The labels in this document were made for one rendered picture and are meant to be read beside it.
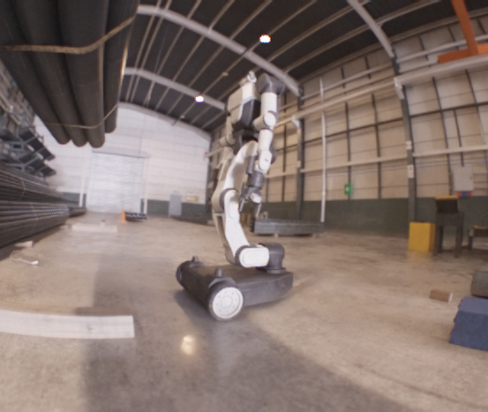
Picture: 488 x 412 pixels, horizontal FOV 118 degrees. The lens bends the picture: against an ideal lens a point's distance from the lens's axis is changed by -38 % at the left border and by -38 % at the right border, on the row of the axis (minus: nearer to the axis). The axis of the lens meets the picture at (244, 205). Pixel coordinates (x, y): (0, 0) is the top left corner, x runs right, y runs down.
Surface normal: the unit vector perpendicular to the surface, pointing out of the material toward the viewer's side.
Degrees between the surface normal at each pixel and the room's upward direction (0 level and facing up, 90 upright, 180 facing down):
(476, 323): 90
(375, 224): 90
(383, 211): 90
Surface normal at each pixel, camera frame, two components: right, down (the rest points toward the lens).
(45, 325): 0.54, 0.00
